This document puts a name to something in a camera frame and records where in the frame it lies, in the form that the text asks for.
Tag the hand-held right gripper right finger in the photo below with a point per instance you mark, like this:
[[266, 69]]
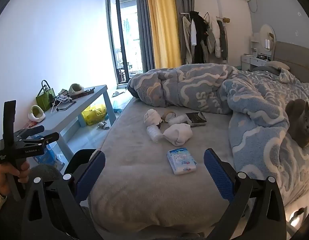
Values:
[[215, 172]]

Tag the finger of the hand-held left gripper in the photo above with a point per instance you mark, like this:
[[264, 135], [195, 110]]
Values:
[[29, 131], [44, 140]]

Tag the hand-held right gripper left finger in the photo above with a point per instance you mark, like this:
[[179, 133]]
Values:
[[94, 172]]

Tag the blue white tissue pack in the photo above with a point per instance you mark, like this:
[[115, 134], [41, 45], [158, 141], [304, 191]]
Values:
[[181, 161]]

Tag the white cloth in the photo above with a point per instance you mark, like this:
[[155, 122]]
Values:
[[178, 133]]

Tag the black box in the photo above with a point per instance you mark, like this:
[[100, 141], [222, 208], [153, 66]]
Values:
[[195, 118]]

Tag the white fluffy wad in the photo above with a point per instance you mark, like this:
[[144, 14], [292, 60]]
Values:
[[178, 120]]

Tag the beige tape roll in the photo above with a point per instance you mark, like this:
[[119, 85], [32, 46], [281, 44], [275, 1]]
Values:
[[168, 116]]

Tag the white tissue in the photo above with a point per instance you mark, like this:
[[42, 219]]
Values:
[[152, 116]]

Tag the person's left hand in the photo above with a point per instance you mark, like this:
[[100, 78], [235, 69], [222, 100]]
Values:
[[3, 175]]

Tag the red packet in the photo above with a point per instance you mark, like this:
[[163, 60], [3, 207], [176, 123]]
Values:
[[30, 124]]

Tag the blue pet food bag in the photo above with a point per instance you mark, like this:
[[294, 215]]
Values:
[[48, 156]]

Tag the green white fluffy slipper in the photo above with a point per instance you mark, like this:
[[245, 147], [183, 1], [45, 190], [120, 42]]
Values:
[[36, 114], [76, 89]]

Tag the person's grey fleece clothing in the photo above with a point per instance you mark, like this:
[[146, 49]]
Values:
[[44, 172]]

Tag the green handbag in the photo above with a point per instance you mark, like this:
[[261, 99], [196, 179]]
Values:
[[44, 100]]

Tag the light blue side table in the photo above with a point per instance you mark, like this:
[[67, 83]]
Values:
[[77, 107]]

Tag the small grey floor toy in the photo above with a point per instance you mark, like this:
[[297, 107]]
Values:
[[102, 125]]

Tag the yellow plastic bag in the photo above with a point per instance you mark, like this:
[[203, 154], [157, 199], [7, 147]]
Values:
[[93, 115]]

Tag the bed with grey sheet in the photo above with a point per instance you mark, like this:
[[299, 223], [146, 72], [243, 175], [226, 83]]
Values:
[[149, 192]]

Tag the dark brown stick bundle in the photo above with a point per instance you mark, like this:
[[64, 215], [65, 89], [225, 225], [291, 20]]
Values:
[[82, 93]]

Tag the blue floor toy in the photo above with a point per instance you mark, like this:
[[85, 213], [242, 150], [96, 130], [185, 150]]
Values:
[[118, 108]]

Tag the blue cloud-patterned fleece blanket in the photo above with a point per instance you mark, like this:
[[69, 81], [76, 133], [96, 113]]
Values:
[[184, 87]]

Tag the grey cat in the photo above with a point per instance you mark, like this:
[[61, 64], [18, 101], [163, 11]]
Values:
[[300, 125]]

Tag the blue squiggle-patterned quilt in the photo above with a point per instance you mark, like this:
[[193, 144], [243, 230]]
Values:
[[282, 86]]

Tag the white vanity desk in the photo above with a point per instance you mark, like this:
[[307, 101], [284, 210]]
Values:
[[252, 61]]

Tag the black framed balcony door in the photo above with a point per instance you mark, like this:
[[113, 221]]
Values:
[[113, 37]]

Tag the beige pillow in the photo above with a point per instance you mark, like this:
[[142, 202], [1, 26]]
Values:
[[282, 65]]

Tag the white puffer jacket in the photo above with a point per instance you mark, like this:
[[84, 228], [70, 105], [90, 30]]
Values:
[[212, 40]]

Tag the grey vest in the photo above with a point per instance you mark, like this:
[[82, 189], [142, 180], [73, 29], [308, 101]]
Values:
[[223, 40]]

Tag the beige coat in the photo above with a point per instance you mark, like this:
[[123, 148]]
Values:
[[186, 40]]

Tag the white shirt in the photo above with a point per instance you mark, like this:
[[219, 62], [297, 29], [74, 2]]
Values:
[[193, 33]]

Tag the round mirror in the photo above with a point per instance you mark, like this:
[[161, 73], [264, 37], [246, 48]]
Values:
[[265, 32]]

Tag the yellow curtain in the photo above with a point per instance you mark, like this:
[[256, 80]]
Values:
[[163, 25]]

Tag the white clothes rack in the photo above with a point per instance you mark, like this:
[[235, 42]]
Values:
[[185, 13]]

